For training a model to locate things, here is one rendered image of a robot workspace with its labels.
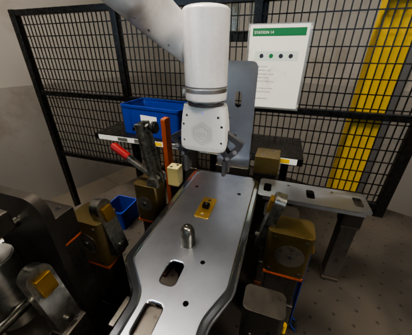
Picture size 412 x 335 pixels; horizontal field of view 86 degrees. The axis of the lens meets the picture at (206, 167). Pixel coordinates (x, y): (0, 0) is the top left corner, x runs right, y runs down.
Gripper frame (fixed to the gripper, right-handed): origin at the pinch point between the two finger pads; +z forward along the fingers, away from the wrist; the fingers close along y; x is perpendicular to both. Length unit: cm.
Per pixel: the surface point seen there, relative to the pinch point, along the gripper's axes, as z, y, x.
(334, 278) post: 41, 40, 13
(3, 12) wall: -48, -193, 99
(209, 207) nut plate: 11.6, 1.1, -0.2
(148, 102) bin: -1, -47, 53
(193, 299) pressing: 11.8, 5.7, -23.9
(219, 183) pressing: 12.0, 0.3, 12.4
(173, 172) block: 6.7, -11.9, 6.0
